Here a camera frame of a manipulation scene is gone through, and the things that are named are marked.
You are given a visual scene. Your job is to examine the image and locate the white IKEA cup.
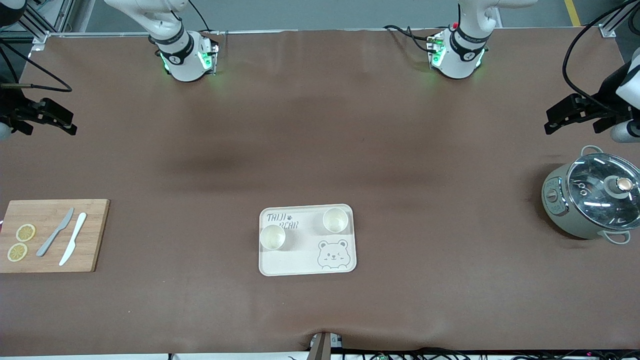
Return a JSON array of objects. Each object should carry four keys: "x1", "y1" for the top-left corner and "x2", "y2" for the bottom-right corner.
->
[
  {"x1": 260, "y1": 224, "x2": 287, "y2": 251},
  {"x1": 322, "y1": 207, "x2": 349, "y2": 234}
]

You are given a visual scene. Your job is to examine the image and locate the glass pot lid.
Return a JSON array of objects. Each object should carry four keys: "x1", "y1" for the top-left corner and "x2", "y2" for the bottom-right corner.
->
[{"x1": 566, "y1": 152, "x2": 640, "y2": 232}]

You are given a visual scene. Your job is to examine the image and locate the green electric cooking pot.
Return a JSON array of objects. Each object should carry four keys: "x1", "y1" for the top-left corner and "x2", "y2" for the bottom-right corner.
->
[{"x1": 541, "y1": 145, "x2": 640, "y2": 246}]

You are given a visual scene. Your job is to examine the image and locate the grey plastic knife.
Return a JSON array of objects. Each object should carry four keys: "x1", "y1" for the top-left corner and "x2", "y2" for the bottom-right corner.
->
[{"x1": 36, "y1": 207, "x2": 75, "y2": 258}]

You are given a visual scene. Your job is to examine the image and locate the white plastic knife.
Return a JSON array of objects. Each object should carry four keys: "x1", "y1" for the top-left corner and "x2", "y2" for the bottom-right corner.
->
[{"x1": 59, "y1": 212, "x2": 88, "y2": 267}]

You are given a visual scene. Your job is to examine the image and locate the wooden cutting board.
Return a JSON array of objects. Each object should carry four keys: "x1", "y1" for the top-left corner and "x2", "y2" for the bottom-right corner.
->
[{"x1": 0, "y1": 199, "x2": 111, "y2": 274}]

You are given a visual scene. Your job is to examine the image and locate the cream bear print tray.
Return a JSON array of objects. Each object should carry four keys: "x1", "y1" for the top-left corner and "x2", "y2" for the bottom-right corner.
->
[{"x1": 258, "y1": 204, "x2": 358, "y2": 277}]

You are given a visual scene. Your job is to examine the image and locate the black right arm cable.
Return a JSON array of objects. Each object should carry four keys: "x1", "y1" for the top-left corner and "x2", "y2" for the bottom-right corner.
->
[{"x1": 0, "y1": 40, "x2": 73, "y2": 94}]

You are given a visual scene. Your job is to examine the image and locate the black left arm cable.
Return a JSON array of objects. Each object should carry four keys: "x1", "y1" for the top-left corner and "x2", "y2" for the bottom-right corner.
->
[{"x1": 562, "y1": 0, "x2": 640, "y2": 108}]

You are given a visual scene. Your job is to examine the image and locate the aluminium frame profile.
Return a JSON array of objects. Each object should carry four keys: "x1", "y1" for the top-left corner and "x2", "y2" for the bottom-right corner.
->
[
  {"x1": 0, "y1": 0, "x2": 76, "y2": 53},
  {"x1": 597, "y1": 0, "x2": 640, "y2": 39}
]

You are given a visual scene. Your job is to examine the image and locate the black arm base cable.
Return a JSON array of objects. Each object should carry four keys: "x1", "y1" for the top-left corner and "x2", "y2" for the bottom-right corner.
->
[
  {"x1": 187, "y1": 0, "x2": 214, "y2": 34},
  {"x1": 383, "y1": 24, "x2": 437, "y2": 54}
]

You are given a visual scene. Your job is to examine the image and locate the metal table edge bracket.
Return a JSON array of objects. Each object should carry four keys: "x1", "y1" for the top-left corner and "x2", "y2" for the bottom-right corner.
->
[{"x1": 309, "y1": 331, "x2": 345, "y2": 360}]

